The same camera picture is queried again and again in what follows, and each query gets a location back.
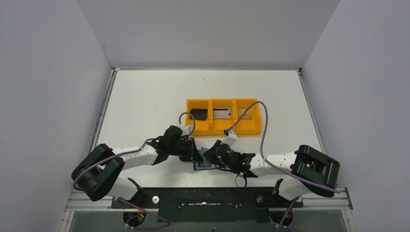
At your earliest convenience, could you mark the blue leather card holder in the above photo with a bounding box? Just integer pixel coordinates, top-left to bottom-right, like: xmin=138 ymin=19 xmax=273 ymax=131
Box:
xmin=193 ymin=146 xmax=216 ymax=171

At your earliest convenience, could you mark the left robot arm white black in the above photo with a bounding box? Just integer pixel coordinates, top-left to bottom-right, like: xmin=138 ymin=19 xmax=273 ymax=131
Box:
xmin=71 ymin=125 xmax=202 ymax=202

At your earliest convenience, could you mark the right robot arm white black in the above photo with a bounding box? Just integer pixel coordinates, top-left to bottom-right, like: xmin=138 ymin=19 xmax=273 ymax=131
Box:
xmin=204 ymin=140 xmax=340 ymax=201

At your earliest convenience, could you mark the black card in bin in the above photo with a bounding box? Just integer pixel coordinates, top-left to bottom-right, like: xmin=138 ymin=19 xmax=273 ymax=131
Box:
xmin=189 ymin=108 xmax=208 ymax=121

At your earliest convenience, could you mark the gold card in bin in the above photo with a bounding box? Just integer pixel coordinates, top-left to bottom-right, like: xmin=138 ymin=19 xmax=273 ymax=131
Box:
xmin=238 ymin=109 xmax=253 ymax=120

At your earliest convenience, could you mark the orange three-compartment bin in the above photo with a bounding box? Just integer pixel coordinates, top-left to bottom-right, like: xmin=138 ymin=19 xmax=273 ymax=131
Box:
xmin=185 ymin=98 xmax=262 ymax=136

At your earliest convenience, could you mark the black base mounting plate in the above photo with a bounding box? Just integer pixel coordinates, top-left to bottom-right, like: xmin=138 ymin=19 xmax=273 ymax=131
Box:
xmin=129 ymin=187 xmax=292 ymax=223

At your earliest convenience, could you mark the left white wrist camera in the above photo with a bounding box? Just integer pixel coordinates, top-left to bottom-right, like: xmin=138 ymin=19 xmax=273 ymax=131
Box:
xmin=179 ymin=124 xmax=195 ymax=136

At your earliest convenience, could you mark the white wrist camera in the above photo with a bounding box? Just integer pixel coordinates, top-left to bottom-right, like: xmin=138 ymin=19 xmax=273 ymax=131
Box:
xmin=222 ymin=130 xmax=238 ymax=146
xmin=179 ymin=124 xmax=195 ymax=136

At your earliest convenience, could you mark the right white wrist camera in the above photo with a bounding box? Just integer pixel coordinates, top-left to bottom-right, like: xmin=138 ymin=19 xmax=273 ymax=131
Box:
xmin=222 ymin=130 xmax=238 ymax=146

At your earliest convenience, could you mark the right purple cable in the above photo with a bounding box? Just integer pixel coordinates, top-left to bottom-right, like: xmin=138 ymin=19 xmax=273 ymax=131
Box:
xmin=223 ymin=101 xmax=341 ymax=232

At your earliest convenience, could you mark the purple cable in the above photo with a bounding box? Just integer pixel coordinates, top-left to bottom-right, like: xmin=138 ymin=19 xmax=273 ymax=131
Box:
xmin=73 ymin=112 xmax=196 ymax=231
xmin=223 ymin=101 xmax=341 ymax=232

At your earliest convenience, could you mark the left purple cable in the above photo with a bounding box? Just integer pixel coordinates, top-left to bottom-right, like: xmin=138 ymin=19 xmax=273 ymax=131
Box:
xmin=73 ymin=112 xmax=196 ymax=231

